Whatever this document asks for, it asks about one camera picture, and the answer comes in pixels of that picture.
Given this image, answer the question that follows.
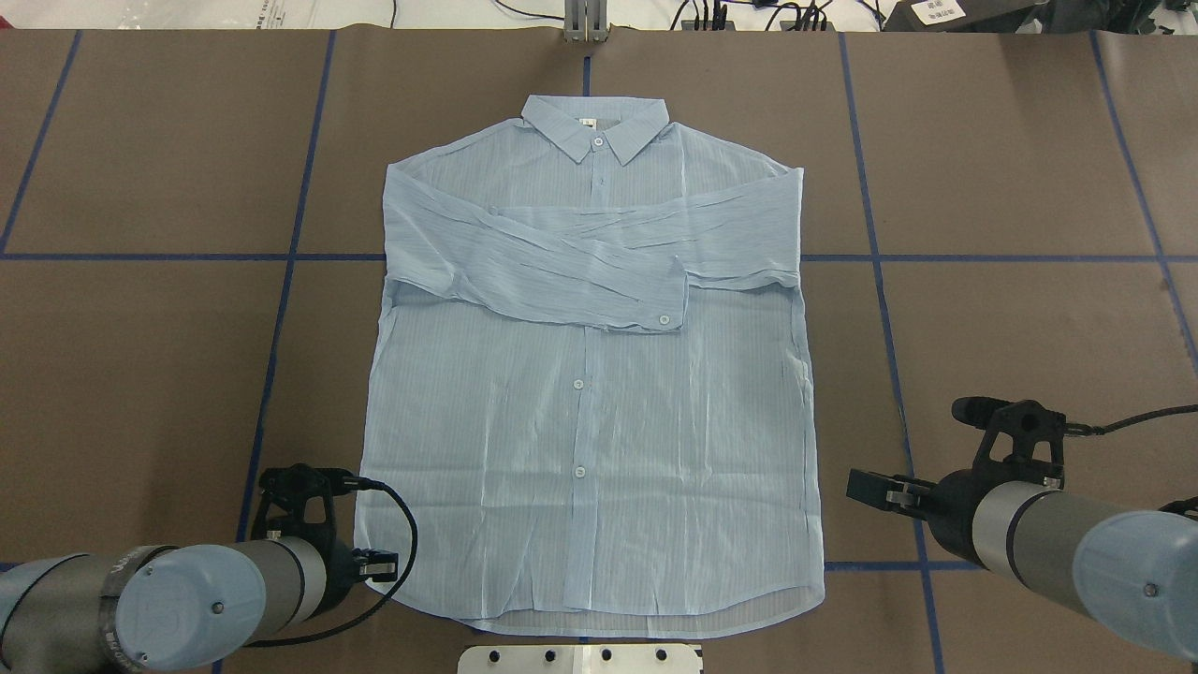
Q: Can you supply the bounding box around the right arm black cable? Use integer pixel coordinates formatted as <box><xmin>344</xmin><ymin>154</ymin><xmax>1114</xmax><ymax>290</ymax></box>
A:
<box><xmin>1065</xmin><ymin>403</ymin><xmax>1198</xmax><ymax>439</ymax></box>

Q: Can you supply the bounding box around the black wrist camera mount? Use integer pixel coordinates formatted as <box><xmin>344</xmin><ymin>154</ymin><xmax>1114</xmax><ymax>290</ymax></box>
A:
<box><xmin>951</xmin><ymin>396</ymin><xmax>1066</xmax><ymax>490</ymax></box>
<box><xmin>249</xmin><ymin>463</ymin><xmax>385</xmax><ymax>548</ymax></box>

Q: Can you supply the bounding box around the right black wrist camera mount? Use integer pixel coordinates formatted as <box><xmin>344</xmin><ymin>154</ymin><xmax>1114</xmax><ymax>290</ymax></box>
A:
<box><xmin>951</xmin><ymin>396</ymin><xmax>1066</xmax><ymax>490</ymax></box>

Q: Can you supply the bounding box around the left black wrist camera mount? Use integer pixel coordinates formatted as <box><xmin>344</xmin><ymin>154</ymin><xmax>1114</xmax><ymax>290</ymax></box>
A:
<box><xmin>249</xmin><ymin>463</ymin><xmax>385</xmax><ymax>548</ymax></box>

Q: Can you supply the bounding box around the aluminium frame post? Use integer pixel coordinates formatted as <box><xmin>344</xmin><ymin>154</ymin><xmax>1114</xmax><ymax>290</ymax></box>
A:
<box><xmin>563</xmin><ymin>0</ymin><xmax>610</xmax><ymax>43</ymax></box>

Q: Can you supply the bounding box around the orange black usb hub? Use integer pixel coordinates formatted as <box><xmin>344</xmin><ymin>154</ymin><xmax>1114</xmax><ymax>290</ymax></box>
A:
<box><xmin>668</xmin><ymin>1</ymin><xmax>736</xmax><ymax>34</ymax></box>
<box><xmin>760</xmin><ymin>1</ymin><xmax>835</xmax><ymax>34</ymax></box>

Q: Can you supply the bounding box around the upper orange black usb hub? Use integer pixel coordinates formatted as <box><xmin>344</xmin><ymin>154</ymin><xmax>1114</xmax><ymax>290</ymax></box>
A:
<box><xmin>668</xmin><ymin>1</ymin><xmax>736</xmax><ymax>34</ymax></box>

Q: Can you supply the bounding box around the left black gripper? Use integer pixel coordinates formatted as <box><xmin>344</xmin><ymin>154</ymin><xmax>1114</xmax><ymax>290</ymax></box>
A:
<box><xmin>317</xmin><ymin>540</ymin><xmax>401</xmax><ymax>614</ymax></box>

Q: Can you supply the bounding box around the lower orange black usb hub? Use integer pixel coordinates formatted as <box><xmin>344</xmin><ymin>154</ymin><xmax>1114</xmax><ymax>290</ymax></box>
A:
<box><xmin>760</xmin><ymin>1</ymin><xmax>835</xmax><ymax>34</ymax></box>

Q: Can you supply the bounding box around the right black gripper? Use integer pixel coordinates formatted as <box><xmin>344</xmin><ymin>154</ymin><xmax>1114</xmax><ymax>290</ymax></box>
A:
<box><xmin>846</xmin><ymin>468</ymin><xmax>994</xmax><ymax>567</ymax></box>

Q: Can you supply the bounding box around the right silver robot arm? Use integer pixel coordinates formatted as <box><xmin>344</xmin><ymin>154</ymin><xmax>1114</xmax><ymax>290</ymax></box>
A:
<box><xmin>846</xmin><ymin>469</ymin><xmax>1197</xmax><ymax>663</ymax></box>

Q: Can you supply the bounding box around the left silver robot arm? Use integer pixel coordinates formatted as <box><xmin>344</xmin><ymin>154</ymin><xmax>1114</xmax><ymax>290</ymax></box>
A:
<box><xmin>1</xmin><ymin>536</ymin><xmax>411</xmax><ymax>673</ymax></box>

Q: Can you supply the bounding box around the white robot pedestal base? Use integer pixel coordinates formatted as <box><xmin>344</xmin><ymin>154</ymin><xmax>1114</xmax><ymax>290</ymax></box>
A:
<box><xmin>456</xmin><ymin>643</ymin><xmax>704</xmax><ymax>673</ymax></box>

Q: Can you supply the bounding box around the clear plastic bag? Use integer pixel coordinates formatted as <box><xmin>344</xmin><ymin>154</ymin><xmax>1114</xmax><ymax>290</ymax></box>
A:
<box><xmin>183</xmin><ymin>1</ymin><xmax>320</xmax><ymax>30</ymax></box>

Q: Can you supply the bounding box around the light blue button-up shirt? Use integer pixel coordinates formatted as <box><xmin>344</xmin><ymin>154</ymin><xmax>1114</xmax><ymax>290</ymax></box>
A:
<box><xmin>353</xmin><ymin>95</ymin><xmax>825</xmax><ymax>640</ymax></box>

